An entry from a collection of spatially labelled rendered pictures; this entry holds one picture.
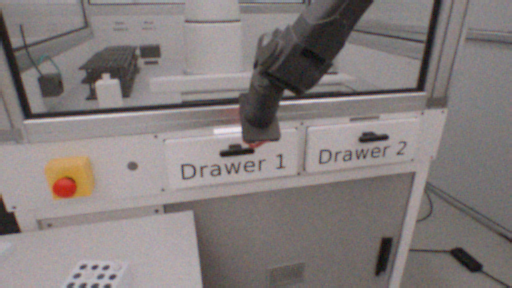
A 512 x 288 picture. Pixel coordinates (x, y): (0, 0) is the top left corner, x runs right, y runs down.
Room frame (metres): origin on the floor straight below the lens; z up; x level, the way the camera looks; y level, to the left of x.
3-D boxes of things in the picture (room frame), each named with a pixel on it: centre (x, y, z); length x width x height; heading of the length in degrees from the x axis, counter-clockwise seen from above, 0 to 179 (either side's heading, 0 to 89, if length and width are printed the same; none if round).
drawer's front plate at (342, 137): (0.72, -0.26, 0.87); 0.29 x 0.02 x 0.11; 104
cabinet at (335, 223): (1.13, 0.11, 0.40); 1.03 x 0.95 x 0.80; 104
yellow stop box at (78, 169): (0.56, 0.36, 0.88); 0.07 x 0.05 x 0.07; 104
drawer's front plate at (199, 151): (0.65, 0.05, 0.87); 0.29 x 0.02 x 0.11; 104
